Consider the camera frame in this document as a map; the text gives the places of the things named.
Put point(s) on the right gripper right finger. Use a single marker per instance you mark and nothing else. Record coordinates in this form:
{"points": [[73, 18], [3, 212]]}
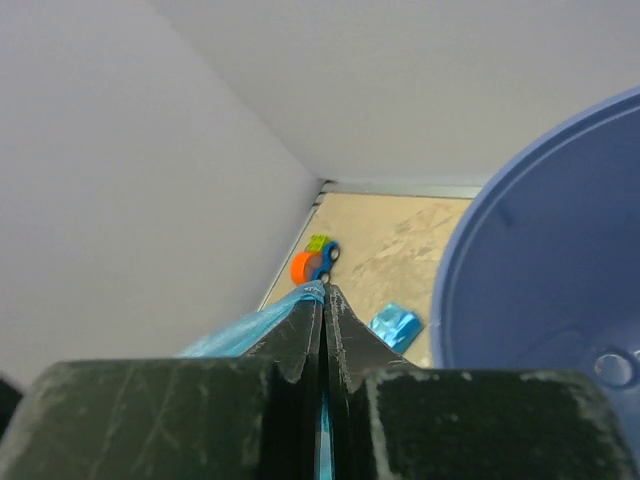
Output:
{"points": [[389, 419]]}

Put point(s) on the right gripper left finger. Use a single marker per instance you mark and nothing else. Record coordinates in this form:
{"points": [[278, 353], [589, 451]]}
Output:
{"points": [[248, 417]]}

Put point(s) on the single blue trash bag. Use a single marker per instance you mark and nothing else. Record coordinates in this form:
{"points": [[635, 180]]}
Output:
{"points": [[250, 330]]}

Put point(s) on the blue trash bag roll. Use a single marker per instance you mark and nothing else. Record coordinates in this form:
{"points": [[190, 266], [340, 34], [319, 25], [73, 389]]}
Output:
{"points": [[396, 327]]}

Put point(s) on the blue plastic trash bin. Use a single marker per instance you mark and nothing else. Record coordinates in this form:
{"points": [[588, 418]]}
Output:
{"points": [[543, 269]]}

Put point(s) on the orange blue toy car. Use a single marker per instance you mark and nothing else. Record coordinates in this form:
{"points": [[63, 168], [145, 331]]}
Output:
{"points": [[316, 261]]}

